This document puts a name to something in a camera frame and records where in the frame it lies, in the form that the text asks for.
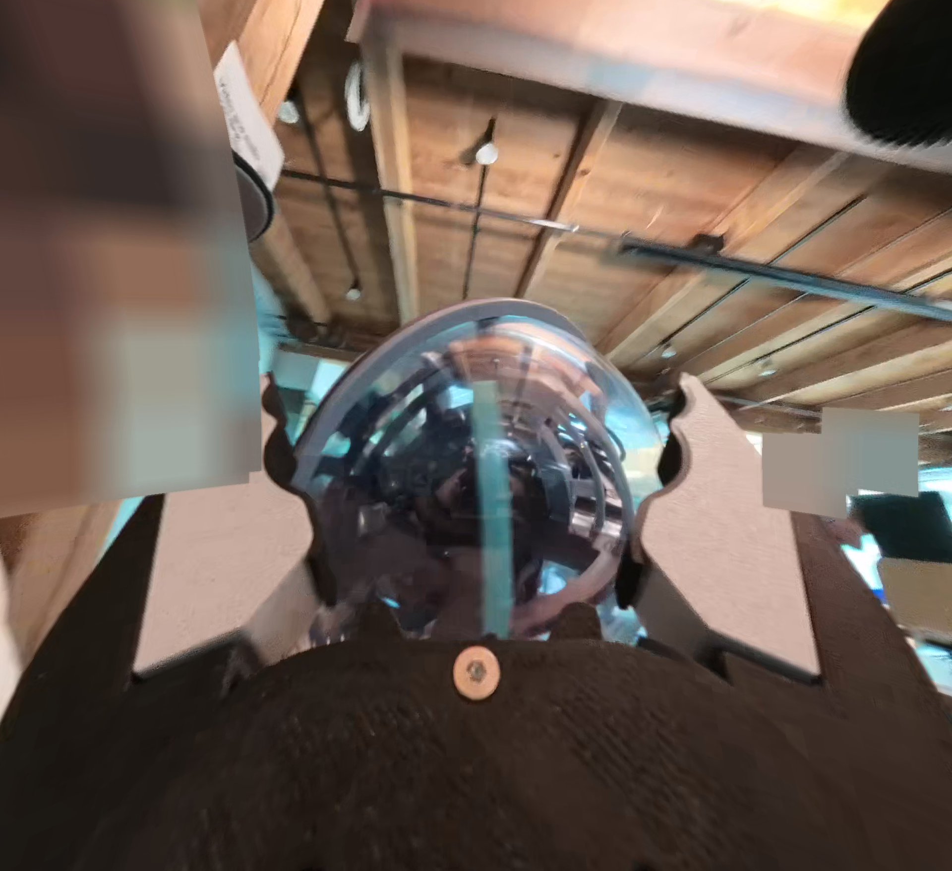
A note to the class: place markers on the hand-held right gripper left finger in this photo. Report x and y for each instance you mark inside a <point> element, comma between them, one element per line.
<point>223,573</point>

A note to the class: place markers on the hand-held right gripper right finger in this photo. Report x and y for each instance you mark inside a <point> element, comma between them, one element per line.
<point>721,566</point>

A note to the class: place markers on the clear plastic maze ball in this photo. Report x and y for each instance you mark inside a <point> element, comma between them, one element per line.
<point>416,439</point>

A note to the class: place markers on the black round lamp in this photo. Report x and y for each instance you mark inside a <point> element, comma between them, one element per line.
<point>259,205</point>

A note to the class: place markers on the thin black ceiling rod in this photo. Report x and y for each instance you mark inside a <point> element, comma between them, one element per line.
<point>446,204</point>

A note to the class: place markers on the white paper tag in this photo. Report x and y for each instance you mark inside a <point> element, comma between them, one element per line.
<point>249,116</point>

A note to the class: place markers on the black pleated floor lamp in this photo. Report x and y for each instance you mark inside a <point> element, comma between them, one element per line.
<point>907,67</point>

